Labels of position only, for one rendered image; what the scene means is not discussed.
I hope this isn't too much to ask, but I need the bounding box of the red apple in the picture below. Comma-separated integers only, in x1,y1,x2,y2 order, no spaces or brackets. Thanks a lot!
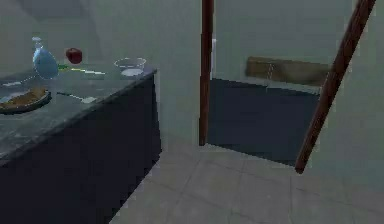
65,47,84,65

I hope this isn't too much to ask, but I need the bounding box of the brown wooden board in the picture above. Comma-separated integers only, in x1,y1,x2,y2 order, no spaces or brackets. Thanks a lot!
245,55,331,88

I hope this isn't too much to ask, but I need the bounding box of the dark kitchen counter cabinet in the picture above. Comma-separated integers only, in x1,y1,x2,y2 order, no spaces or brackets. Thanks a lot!
0,63,163,224

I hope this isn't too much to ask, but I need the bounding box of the blue soap dispenser bottle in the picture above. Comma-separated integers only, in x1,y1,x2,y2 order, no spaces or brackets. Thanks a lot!
31,36,60,81

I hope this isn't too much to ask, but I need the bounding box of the silver butter knife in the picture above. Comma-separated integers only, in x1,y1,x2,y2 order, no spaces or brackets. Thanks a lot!
56,91,98,105

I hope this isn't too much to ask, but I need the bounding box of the silver spoon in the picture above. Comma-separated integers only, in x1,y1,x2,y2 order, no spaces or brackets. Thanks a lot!
0,75,37,89

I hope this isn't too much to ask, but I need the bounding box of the dark plate with bread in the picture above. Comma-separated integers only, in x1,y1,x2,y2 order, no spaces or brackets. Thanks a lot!
0,86,53,116

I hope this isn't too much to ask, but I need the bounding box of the green handled knife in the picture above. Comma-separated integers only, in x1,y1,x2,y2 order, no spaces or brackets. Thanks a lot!
57,63,107,76

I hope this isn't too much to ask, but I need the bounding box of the clear glass bowl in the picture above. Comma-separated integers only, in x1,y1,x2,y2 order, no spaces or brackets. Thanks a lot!
113,57,148,78

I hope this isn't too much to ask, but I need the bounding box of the brown wooden door frame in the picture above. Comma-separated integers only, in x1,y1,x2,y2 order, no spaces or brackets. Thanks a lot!
198,0,378,175

